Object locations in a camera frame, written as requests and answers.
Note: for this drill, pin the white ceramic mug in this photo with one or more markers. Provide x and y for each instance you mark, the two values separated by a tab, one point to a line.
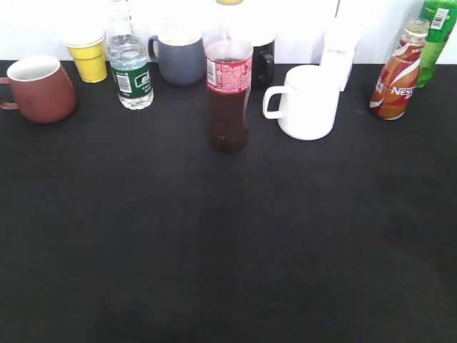
305	106

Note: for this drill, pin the red-brown ceramic mug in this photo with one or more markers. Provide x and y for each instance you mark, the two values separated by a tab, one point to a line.
42	90

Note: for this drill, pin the yellow paper cup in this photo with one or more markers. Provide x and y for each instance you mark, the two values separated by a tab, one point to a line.
86	47

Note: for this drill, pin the green Sprite bottle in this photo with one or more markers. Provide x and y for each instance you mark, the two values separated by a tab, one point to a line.
442	17

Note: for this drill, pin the green label water bottle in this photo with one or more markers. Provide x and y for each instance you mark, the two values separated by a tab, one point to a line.
128	59

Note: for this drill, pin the black ceramic mug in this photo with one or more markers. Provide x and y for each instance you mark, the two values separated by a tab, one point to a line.
263	62

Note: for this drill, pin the white carton box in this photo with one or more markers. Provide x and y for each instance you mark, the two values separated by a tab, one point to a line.
340	41

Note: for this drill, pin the red label cola bottle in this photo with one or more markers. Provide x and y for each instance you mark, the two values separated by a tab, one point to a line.
229	53

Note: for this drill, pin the grey ceramic mug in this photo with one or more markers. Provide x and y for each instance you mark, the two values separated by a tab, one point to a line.
180	56

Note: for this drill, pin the orange Nescafe bottle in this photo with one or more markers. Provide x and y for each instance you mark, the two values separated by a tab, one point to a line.
399	76

